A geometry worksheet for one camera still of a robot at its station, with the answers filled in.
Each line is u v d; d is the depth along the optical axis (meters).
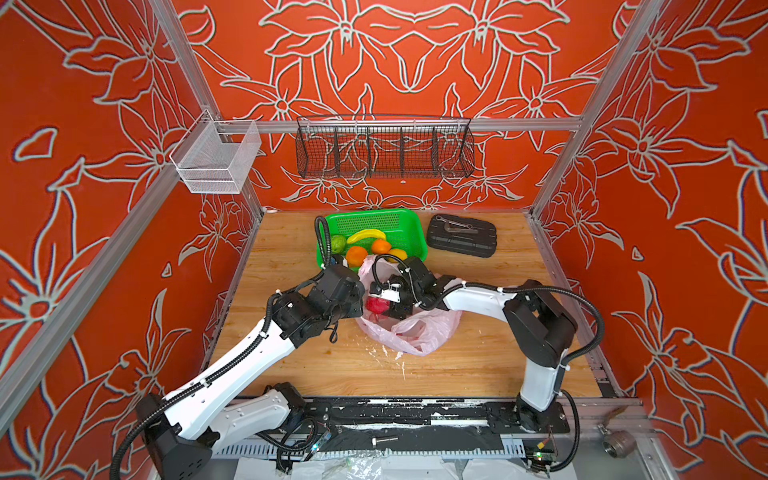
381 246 1.01
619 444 0.67
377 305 0.86
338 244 1.01
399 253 0.98
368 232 1.10
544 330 0.48
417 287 0.71
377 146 1.01
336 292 0.52
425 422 0.73
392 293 0.78
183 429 0.38
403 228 1.10
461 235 1.04
